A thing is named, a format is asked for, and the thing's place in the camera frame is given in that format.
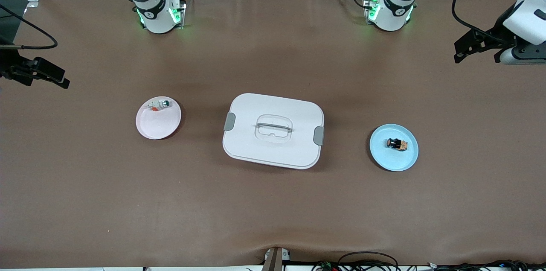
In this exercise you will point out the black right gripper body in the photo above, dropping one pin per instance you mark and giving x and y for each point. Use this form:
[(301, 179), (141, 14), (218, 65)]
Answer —
[(9, 65)]

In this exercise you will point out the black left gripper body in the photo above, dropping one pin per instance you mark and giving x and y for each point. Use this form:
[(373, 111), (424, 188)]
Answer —
[(496, 33)]

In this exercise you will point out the orange black switch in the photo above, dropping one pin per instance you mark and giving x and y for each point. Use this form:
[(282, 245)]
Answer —
[(400, 145)]

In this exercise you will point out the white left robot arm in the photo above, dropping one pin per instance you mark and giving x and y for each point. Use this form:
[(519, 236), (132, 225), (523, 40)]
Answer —
[(394, 10)]

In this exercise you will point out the small white and red part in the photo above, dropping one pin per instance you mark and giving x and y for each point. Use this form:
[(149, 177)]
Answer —
[(162, 103)]

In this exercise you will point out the pink round plate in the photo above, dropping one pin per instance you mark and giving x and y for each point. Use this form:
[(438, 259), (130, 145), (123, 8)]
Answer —
[(155, 128)]

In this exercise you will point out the blue round plate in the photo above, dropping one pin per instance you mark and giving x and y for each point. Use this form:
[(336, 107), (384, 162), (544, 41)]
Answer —
[(388, 160)]

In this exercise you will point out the grey lid latch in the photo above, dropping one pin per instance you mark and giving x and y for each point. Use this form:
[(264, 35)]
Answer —
[(229, 121), (318, 135)]

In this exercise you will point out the white storage box lid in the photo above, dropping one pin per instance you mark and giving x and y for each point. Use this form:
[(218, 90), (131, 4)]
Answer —
[(256, 151)]

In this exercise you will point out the brown table mat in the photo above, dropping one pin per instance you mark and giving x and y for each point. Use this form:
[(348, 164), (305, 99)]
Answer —
[(273, 211)]

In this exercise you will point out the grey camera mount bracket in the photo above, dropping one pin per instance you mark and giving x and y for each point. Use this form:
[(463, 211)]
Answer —
[(273, 260)]

